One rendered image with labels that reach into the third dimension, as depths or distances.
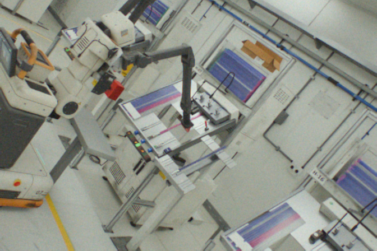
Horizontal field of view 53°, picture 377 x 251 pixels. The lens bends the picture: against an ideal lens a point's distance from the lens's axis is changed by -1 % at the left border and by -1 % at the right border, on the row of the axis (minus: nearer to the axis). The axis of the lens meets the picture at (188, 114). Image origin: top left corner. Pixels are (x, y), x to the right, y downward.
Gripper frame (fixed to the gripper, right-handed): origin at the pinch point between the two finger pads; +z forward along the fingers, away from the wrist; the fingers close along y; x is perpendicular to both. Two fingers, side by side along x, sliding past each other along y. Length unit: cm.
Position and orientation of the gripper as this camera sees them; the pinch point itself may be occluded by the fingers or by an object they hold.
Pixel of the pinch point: (187, 130)
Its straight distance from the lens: 294.5
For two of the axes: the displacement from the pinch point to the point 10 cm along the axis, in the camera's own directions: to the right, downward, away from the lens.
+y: -5.5, -5.5, 6.3
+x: -8.4, 3.9, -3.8
